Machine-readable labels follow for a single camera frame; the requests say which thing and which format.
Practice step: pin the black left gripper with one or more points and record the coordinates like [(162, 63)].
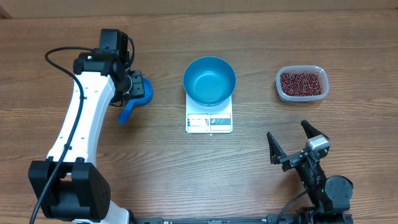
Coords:
[(138, 89)]

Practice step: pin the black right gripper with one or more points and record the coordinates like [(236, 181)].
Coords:
[(277, 155)]

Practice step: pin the blue plastic measuring scoop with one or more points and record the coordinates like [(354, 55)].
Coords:
[(141, 95)]

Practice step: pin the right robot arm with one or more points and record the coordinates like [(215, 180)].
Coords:
[(330, 196)]

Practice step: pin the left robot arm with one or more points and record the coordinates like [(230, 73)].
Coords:
[(67, 184)]

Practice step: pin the teal metal bowl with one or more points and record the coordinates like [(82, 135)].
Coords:
[(209, 80)]

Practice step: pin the white digital kitchen scale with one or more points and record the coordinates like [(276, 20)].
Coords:
[(209, 120)]

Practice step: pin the red beans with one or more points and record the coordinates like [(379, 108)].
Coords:
[(300, 84)]

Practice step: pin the clear plastic food container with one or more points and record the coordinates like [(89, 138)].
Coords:
[(303, 69)]

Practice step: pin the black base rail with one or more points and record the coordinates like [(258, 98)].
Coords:
[(217, 220)]

